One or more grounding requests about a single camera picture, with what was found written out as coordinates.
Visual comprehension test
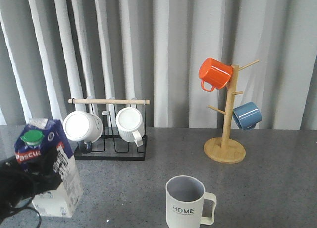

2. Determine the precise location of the white smooth mug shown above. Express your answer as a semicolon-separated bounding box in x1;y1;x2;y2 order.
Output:
63;111;103;143

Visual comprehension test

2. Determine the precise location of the orange mug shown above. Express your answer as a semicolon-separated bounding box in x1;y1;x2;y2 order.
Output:
199;58;233;92

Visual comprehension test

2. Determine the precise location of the black wire mug rack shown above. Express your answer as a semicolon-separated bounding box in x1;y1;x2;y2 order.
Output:
68;98;150;161

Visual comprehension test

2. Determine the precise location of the wooden mug tree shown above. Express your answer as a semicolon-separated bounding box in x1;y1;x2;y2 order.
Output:
204;59;259;164

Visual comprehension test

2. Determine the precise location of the white ribbed mug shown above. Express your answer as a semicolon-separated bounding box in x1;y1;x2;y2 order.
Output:
116;107;145;147

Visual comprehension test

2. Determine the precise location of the white HOME mug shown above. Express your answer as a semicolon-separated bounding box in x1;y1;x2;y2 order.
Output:
165;175;217;228

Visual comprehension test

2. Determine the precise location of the blue white milk carton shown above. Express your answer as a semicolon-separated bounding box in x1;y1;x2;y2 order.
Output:
14;118;83;218

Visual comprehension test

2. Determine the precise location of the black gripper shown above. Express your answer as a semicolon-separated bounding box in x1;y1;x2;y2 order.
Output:
0;147;62;221

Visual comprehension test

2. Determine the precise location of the grey white curtain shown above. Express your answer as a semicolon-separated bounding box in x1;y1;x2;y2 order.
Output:
0;0;317;130

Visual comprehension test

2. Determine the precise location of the blue mug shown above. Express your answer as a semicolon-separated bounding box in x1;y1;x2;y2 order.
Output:
232;102;262;130

